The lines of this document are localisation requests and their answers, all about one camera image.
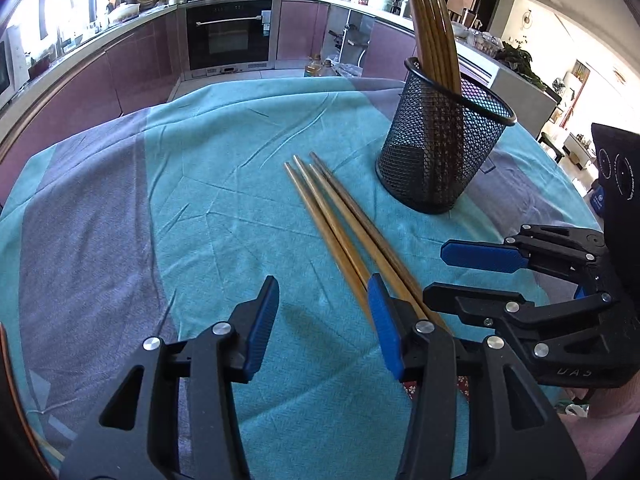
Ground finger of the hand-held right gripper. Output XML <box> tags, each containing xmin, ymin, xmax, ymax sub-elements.
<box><xmin>441</xmin><ymin>224</ymin><xmax>608</xmax><ymax>281</ymax></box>
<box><xmin>424</xmin><ymin>282</ymin><xmax>613</xmax><ymax>361</ymax></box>

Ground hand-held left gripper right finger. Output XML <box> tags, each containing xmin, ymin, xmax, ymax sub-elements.
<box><xmin>367</xmin><ymin>272</ymin><xmax>588</xmax><ymax>480</ymax></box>

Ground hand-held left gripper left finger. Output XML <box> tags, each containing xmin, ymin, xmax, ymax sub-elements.
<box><xmin>59</xmin><ymin>275</ymin><xmax>281</xmax><ymax>480</ymax></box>

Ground black mesh utensil holder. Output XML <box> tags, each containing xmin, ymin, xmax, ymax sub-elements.
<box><xmin>376</xmin><ymin>56</ymin><xmax>517</xmax><ymax>215</ymax></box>

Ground bunch of wooden chopsticks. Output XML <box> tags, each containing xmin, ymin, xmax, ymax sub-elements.
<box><xmin>401</xmin><ymin>0</ymin><xmax>463</xmax><ymax>98</ymax></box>

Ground dark bar stool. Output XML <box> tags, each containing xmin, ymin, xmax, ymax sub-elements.
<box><xmin>537</xmin><ymin>131</ymin><xmax>568</xmax><ymax>163</ymax></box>

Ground leafy green vegetables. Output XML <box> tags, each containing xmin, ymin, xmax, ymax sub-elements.
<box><xmin>495</xmin><ymin>42</ymin><xmax>548</xmax><ymax>92</ymax></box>

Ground teal and purple tablecloth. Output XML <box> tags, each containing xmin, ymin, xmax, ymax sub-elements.
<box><xmin>0</xmin><ymin>77</ymin><xmax>603</xmax><ymax>480</ymax></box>

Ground clear egg container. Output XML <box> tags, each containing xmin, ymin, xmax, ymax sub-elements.
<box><xmin>470</xmin><ymin>30</ymin><xmax>501</xmax><ymax>53</ymax></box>

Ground purple kitchen base cabinets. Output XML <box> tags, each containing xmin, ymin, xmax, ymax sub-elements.
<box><xmin>0</xmin><ymin>0</ymin><xmax>418</xmax><ymax>201</ymax></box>

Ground black built-in oven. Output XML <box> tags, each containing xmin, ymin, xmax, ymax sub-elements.
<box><xmin>186</xmin><ymin>0</ymin><xmax>275</xmax><ymax>72</ymax></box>

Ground white casserole pot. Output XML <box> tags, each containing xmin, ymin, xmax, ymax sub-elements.
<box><xmin>107</xmin><ymin>2</ymin><xmax>141</xmax><ymax>23</ymax></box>

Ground white microwave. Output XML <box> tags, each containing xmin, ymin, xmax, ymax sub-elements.
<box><xmin>0</xmin><ymin>25</ymin><xmax>28</xmax><ymax>106</ymax></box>

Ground kitchen window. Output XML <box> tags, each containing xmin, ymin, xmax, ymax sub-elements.
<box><xmin>0</xmin><ymin>0</ymin><xmax>108</xmax><ymax>56</ymax></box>

